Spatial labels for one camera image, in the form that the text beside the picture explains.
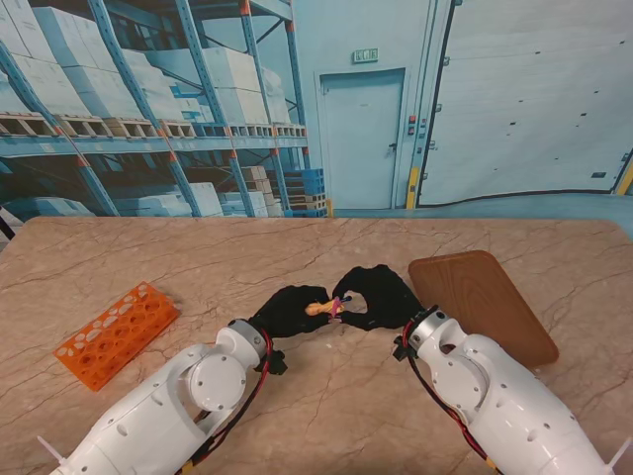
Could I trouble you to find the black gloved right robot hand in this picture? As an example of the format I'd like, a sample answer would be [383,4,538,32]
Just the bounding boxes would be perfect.
[330,263,427,334]

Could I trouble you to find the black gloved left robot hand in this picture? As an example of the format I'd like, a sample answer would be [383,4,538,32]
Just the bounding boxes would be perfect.
[248,284,334,342]

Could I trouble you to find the yellow cloth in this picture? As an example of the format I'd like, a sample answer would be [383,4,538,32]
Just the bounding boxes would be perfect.
[304,298,338,319]

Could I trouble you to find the brown wooden tray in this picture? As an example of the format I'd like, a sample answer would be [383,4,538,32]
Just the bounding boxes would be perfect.
[407,249,561,367]

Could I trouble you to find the orange test tube rack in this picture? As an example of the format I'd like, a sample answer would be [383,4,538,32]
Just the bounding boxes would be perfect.
[52,281,181,393]

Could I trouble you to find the warehouse print backdrop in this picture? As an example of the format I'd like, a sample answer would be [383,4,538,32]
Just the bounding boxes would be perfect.
[0,0,633,222]

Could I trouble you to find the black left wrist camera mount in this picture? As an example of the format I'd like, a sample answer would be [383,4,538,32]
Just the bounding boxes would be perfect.
[255,347,290,376]

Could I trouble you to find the red black left arm cables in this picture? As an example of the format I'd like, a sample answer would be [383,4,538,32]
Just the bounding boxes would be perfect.
[180,329,274,475]

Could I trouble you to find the red black arm cables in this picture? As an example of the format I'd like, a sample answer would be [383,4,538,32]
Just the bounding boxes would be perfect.
[180,329,274,475]
[403,321,500,474]

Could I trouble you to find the red black right arm cables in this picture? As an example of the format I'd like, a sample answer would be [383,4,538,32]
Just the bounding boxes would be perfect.
[403,321,500,474]

